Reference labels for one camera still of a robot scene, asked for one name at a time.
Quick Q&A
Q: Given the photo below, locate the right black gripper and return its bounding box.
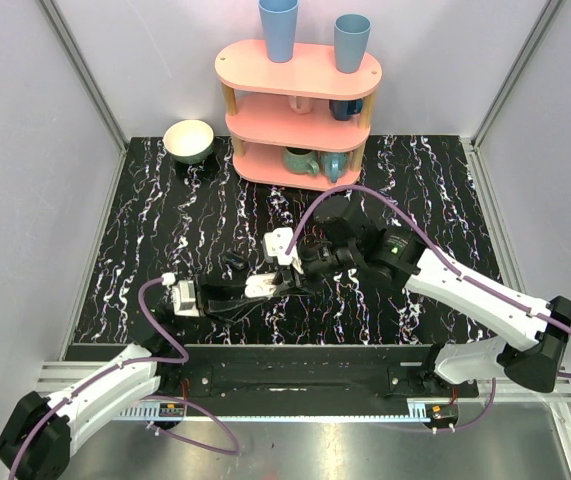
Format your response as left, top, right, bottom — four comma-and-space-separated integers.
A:
272, 241, 359, 298

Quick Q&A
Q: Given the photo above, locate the white oval charging case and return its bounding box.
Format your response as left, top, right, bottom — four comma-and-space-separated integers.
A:
244, 273, 277, 298

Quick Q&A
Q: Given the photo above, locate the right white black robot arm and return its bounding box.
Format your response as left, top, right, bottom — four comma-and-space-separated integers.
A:
263, 196, 571, 397

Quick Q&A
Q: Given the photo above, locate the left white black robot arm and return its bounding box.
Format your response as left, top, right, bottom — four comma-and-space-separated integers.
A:
0, 273, 276, 479

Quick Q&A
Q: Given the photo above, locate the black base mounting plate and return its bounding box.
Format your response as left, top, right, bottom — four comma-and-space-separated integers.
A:
159, 345, 479, 399

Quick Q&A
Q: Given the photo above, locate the green speckled ceramic mug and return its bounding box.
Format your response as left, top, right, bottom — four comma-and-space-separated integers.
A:
283, 147, 320, 175

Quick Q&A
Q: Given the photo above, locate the blue butterfly ceramic mug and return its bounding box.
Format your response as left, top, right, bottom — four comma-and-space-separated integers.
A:
319, 152, 349, 183

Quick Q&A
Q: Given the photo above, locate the pink three-tier wooden shelf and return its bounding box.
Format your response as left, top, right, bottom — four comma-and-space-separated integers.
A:
215, 39, 383, 191

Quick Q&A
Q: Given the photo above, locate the green white ceramic bowl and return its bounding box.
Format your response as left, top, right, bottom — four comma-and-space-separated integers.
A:
163, 120, 215, 165

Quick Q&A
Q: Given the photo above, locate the pink ceramic mug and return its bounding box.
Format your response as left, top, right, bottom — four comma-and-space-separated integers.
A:
288, 96, 314, 115

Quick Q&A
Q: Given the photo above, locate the dark blue ceramic mug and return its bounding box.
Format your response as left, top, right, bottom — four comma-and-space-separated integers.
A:
329, 98, 363, 121

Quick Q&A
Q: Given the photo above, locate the grey blue tall cup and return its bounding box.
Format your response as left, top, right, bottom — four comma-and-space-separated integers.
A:
334, 14, 371, 74

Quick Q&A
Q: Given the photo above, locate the light blue tall cup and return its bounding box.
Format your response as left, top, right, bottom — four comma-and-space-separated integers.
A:
259, 0, 299, 63

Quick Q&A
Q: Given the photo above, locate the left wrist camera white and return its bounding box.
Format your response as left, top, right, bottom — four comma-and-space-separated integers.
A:
161, 273, 201, 317

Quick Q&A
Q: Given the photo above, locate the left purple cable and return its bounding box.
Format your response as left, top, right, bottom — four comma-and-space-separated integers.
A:
8, 277, 241, 480

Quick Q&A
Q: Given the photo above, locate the purple cable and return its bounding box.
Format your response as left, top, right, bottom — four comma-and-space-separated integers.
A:
8, 277, 241, 480
284, 184, 571, 432

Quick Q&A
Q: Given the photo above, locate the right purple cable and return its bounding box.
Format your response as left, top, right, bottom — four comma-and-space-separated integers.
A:
284, 184, 571, 432

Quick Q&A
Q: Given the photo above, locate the aluminium frame rail front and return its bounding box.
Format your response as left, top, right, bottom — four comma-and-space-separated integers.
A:
99, 399, 436, 422

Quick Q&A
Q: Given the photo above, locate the left aluminium corner post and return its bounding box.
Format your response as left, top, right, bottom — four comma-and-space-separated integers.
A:
36, 0, 129, 151

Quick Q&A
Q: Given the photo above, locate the aluminium corner post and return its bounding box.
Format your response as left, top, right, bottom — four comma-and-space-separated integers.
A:
470, 0, 566, 149
36, 0, 129, 151

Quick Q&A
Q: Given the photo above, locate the right aluminium corner post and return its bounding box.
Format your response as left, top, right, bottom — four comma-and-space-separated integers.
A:
470, 0, 566, 149

